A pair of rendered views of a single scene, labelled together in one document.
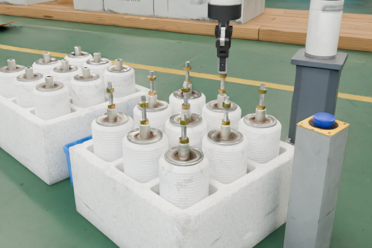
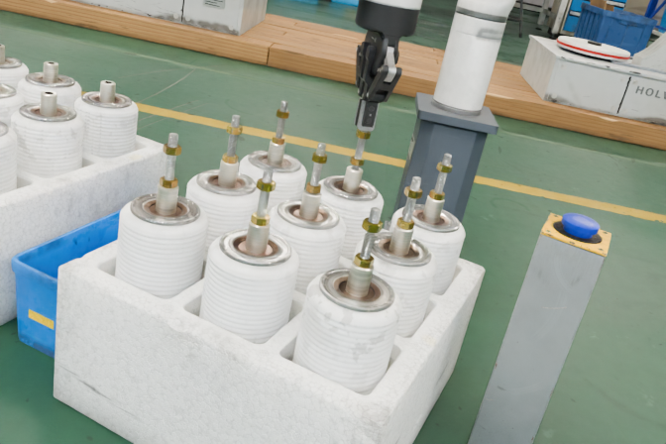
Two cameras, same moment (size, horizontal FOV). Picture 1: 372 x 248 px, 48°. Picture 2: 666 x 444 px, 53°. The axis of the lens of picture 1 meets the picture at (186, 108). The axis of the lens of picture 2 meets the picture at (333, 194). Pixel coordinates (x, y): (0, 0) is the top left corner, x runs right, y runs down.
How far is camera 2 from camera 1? 35 cm
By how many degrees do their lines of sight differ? 23
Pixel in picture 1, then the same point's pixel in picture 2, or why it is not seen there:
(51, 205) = not seen: outside the picture
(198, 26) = (162, 29)
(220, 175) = not seen: hidden behind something
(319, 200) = (561, 359)
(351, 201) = not seen: hidden behind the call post
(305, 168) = (544, 305)
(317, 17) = (467, 46)
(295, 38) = (327, 69)
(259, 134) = (439, 244)
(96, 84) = (73, 129)
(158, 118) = (246, 208)
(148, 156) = (273, 290)
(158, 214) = (316, 408)
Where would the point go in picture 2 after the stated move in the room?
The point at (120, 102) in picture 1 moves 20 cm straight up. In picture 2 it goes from (117, 168) to (127, 36)
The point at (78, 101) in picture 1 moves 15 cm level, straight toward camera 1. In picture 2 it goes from (32, 162) to (61, 207)
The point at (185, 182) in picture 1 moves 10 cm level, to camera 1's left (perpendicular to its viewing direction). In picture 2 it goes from (372, 343) to (270, 349)
